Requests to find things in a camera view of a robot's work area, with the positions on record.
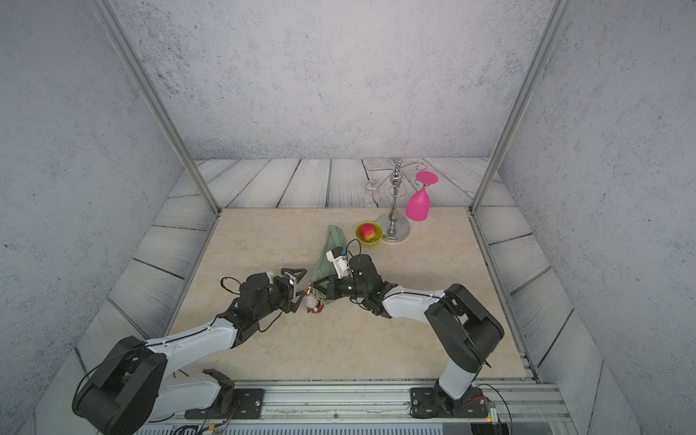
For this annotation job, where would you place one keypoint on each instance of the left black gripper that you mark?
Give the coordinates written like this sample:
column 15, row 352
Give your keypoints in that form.
column 288, row 289

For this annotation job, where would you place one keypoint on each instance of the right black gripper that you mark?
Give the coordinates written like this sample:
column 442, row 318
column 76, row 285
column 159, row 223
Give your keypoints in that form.
column 333, row 291

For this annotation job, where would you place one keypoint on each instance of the white red doll keychain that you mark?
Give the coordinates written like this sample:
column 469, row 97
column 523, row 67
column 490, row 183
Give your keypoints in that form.
column 313, row 304

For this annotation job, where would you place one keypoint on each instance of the green corduroy bag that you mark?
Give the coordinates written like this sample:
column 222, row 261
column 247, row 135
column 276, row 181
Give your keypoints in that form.
column 324, row 267

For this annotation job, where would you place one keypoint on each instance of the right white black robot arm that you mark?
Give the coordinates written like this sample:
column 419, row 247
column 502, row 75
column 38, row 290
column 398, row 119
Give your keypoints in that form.
column 468, row 332

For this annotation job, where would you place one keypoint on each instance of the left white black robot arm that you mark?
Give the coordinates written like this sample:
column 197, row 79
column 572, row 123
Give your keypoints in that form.
column 133, row 384

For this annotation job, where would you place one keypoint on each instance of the green bowl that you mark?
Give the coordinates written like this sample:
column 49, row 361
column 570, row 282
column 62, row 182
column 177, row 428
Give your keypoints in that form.
column 369, row 244

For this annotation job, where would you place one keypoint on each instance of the red apple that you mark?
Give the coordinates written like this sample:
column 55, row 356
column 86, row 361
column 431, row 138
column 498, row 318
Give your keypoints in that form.
column 368, row 233

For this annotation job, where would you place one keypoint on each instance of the silver glass rack stand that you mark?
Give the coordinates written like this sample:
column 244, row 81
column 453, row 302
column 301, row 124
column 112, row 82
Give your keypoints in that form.
column 391, row 174

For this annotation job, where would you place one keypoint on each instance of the pink wine glass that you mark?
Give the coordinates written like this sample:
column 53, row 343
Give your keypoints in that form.
column 419, row 204

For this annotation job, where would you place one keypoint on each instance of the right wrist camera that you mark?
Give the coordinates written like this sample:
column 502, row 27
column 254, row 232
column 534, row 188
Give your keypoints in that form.
column 338, row 258

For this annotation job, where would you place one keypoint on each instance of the aluminium front rail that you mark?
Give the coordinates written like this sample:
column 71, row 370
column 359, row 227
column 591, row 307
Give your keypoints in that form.
column 377, row 407

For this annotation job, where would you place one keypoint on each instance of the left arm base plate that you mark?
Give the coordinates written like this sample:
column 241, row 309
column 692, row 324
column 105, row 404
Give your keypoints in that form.
column 231, row 403

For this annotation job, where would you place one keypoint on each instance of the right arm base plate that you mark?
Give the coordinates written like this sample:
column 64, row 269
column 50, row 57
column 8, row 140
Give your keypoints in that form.
column 432, row 402

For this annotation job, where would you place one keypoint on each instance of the left aluminium frame post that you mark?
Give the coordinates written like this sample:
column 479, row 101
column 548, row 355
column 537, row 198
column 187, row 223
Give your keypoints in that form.
column 121, row 43

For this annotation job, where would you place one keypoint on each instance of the aluminium frame post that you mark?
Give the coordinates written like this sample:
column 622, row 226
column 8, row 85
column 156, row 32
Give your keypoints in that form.
column 535, row 70
column 121, row 43

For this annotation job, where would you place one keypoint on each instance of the right aluminium frame post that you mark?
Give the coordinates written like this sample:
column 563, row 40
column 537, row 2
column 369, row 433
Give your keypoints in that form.
column 535, row 70

